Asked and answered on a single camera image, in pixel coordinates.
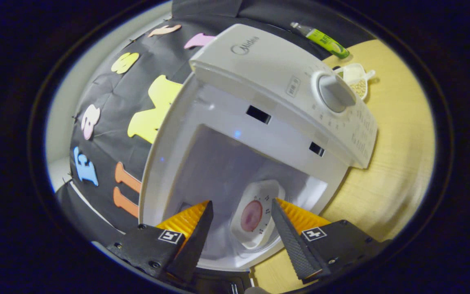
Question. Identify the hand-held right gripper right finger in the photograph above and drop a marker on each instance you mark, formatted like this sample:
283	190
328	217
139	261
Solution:
294	245

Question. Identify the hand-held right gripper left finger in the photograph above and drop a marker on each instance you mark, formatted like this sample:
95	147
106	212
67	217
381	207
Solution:
196	249

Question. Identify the pink meat slice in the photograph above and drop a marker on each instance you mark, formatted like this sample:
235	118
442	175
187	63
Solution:
251	215

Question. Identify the white square food plate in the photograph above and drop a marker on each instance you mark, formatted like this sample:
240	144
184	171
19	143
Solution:
261	192

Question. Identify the white microwave oven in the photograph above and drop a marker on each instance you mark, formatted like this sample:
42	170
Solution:
259	61

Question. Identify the black backdrop cloth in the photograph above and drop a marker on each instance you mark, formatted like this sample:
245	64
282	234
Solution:
108	134

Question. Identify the white divided tray of beans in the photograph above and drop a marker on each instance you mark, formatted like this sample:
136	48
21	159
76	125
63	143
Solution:
359	85

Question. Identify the green drink bottle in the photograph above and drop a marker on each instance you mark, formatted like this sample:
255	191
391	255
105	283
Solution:
324	41

